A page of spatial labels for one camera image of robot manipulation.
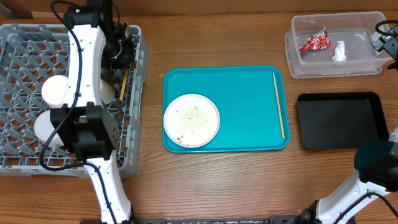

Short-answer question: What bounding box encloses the wooden chopstick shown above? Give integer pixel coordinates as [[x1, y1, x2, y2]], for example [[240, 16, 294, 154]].
[[272, 73, 285, 139], [119, 69, 129, 102]]

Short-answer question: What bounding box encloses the white cup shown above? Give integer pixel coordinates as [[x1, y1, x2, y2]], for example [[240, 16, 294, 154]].
[[99, 79, 116, 105]]

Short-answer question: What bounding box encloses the white tissue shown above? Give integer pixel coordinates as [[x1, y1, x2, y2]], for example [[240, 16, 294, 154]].
[[332, 40, 346, 62]]

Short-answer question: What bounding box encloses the red snack wrapper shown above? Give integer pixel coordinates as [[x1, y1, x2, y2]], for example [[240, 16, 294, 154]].
[[299, 28, 331, 53]]

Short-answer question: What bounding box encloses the small pink bowl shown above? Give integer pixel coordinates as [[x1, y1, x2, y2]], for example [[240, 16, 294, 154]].
[[41, 75, 68, 108]]

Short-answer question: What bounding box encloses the large white plate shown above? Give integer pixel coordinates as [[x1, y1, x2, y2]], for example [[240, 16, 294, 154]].
[[163, 94, 221, 148]]

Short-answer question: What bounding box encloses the grey bowl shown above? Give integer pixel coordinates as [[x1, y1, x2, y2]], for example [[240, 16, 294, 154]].
[[34, 110, 64, 148]]

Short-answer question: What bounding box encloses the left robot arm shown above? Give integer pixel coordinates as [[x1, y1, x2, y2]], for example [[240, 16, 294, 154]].
[[50, 0, 136, 223]]

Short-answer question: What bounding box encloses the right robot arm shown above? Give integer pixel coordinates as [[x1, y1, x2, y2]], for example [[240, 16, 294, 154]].
[[291, 91, 397, 223]]

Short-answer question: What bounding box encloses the clear plastic bin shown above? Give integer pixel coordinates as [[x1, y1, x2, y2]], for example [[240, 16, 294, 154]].
[[284, 11, 392, 78]]

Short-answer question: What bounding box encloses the grey plastic dish rack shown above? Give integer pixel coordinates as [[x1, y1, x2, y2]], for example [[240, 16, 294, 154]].
[[1, 24, 149, 179]]

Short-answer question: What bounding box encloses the black plastic tray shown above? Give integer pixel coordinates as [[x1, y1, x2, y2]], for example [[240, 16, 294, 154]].
[[296, 91, 389, 151]]

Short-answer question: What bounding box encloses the teal serving tray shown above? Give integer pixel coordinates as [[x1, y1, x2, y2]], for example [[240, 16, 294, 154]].
[[163, 65, 290, 153]]

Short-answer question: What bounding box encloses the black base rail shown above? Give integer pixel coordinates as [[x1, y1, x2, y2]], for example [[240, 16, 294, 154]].
[[137, 215, 300, 224]]

